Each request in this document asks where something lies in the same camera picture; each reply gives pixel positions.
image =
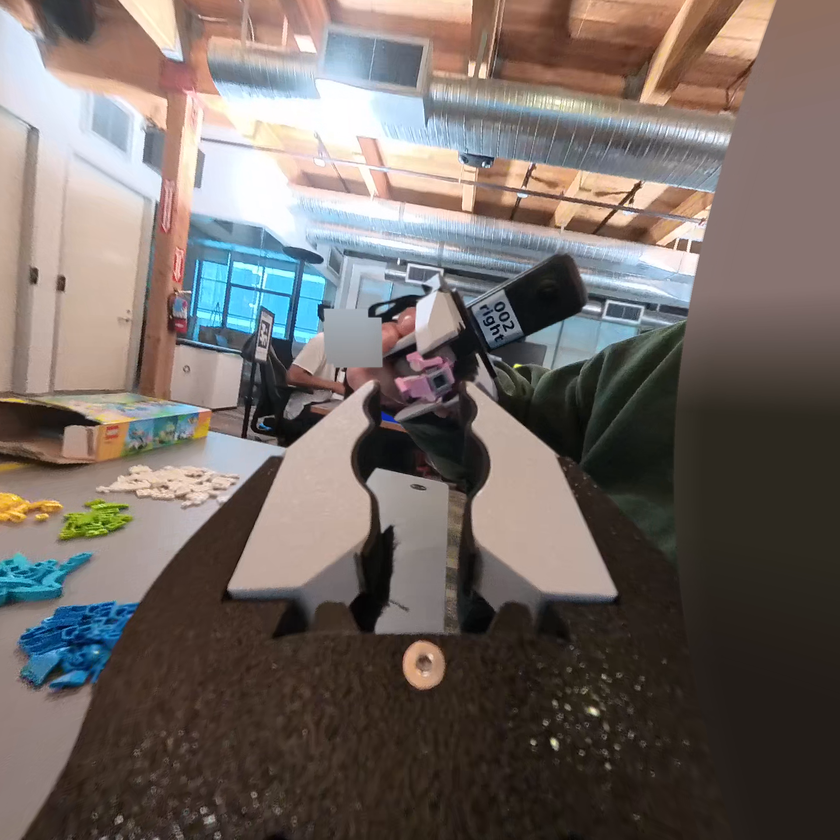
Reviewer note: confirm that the red fire extinguisher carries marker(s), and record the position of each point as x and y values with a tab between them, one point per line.
178	310

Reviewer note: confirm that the large window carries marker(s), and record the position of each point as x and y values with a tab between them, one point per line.
249	295

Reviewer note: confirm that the black and white marker sign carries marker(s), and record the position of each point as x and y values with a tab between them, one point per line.
264	334

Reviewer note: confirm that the thin silver air duct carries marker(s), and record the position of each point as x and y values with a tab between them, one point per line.
492	253
459	216

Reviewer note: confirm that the grey metal plate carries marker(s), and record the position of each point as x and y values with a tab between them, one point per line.
410	544

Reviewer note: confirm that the wooden post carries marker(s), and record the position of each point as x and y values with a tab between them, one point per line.
174	229

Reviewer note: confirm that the black office chair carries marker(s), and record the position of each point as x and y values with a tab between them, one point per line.
272	394

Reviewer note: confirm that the pile of yellow lego pieces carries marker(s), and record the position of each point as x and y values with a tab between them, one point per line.
19	508

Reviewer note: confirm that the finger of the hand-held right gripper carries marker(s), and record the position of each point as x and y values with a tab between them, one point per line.
436	321
423	411

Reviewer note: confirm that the white double door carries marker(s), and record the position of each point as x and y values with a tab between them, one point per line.
98	262

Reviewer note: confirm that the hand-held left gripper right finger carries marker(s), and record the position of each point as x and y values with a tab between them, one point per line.
544	525

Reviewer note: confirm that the pile of lime lego pieces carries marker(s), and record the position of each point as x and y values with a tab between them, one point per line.
95	518

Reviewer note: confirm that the black ceiling fixture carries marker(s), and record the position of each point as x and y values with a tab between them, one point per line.
476	159

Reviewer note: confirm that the ceiling air vent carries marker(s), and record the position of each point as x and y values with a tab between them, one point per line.
374	59

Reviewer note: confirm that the person's right forearm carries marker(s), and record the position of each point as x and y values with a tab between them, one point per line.
610	407

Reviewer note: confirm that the person's right hand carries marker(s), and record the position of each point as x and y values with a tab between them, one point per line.
399	334

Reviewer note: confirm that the large silver air duct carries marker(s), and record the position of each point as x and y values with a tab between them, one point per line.
577	131

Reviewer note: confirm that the white cabinet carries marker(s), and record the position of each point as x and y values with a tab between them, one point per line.
210	374

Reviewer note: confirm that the pile of cyan lego pieces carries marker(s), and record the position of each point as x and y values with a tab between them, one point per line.
33	577

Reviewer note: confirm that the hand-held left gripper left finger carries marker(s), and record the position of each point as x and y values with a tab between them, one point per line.
302	525

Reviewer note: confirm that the pile of blue lego pieces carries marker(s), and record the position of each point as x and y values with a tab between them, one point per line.
72	643

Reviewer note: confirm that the colourful lego set box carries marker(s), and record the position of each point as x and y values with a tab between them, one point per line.
151	423

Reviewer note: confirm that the pile of white lego pieces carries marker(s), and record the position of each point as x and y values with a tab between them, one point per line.
170	482

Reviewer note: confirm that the small pink lego assembly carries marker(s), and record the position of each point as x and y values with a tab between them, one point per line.
423	387

